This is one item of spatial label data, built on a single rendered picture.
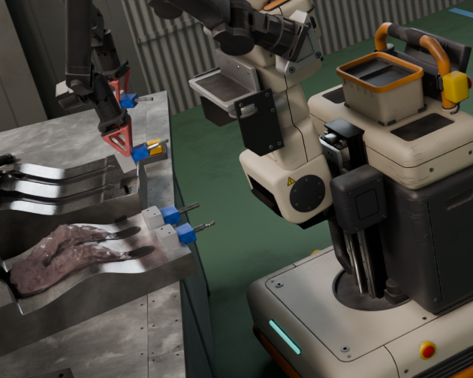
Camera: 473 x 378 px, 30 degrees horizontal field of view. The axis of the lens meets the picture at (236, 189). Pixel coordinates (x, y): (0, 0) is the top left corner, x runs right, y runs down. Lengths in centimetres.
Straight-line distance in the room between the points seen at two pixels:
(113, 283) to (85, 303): 7
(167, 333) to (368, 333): 85
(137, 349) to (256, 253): 175
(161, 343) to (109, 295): 20
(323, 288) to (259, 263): 74
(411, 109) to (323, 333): 67
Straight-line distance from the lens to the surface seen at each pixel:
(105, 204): 219
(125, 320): 189
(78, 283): 189
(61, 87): 220
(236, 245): 358
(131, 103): 260
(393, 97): 236
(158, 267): 193
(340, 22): 528
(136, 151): 220
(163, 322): 185
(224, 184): 406
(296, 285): 277
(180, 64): 490
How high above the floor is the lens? 184
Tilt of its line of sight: 27 degrees down
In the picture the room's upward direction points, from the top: 15 degrees counter-clockwise
